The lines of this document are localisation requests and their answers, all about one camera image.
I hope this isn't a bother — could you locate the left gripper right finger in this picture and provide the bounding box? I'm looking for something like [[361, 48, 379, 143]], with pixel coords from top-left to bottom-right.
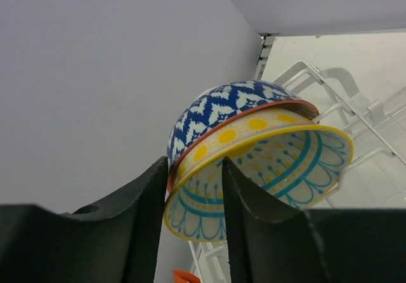
[[222, 158, 405, 282]]

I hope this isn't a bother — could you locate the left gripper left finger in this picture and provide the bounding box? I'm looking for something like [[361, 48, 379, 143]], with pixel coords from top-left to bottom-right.
[[1, 157, 168, 282]]

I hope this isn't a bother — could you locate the orange plastic utensil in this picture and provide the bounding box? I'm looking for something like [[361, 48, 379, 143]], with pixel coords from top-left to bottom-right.
[[173, 270, 200, 283]]

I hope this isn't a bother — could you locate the blue zigzag patterned bowl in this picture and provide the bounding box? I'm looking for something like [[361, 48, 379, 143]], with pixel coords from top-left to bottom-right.
[[166, 80, 319, 192]]

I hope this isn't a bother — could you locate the white wire dish rack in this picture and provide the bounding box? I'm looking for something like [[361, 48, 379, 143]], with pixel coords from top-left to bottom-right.
[[187, 60, 406, 283]]

